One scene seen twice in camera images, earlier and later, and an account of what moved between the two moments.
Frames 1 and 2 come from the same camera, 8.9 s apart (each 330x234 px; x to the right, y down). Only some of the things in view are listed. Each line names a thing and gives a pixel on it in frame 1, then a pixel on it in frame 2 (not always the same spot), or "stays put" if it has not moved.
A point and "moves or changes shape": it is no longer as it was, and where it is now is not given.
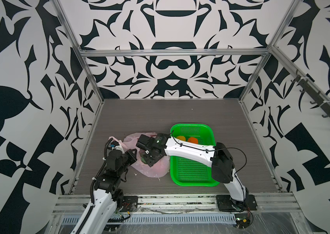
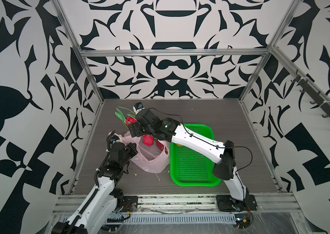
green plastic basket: [184, 173] stays put
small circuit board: [242, 220] stays put
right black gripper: [148, 161] to [136, 129]
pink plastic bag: [159, 169] moves or changes shape
